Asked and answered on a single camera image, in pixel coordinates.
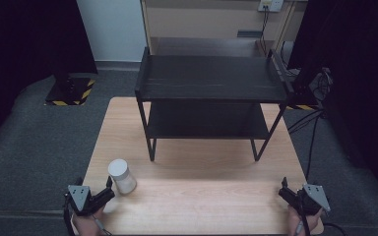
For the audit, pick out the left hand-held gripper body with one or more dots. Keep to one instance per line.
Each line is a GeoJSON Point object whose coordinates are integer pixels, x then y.
{"type": "Point", "coordinates": [80, 197]}

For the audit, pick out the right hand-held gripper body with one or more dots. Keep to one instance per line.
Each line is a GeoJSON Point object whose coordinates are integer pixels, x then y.
{"type": "Point", "coordinates": [310, 198]}

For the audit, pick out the clear jar with white lid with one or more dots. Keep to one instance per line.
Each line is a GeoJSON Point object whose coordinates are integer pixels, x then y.
{"type": "Point", "coordinates": [121, 176]}

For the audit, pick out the person's left hand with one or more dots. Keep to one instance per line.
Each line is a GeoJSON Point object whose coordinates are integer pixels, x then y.
{"type": "Point", "coordinates": [87, 225]}

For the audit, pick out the person's right hand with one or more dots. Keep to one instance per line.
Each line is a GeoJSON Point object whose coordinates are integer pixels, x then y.
{"type": "Point", "coordinates": [295, 224]}

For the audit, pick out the black stand base with hazard stripes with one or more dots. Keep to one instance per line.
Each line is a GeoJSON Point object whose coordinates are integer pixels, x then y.
{"type": "Point", "coordinates": [69, 92]}
{"type": "Point", "coordinates": [303, 98]}

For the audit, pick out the black curtain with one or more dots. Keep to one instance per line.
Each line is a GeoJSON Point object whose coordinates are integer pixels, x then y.
{"type": "Point", "coordinates": [361, 82]}
{"type": "Point", "coordinates": [23, 49]}

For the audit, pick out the black two-tier shelf rack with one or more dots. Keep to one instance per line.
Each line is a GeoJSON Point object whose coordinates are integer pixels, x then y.
{"type": "Point", "coordinates": [210, 78]}

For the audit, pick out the beige wooden cabinet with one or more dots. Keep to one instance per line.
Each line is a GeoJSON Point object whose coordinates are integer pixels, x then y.
{"type": "Point", "coordinates": [210, 19]}

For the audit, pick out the white wall socket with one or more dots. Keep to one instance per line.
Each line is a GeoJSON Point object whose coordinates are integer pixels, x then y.
{"type": "Point", "coordinates": [270, 5]}

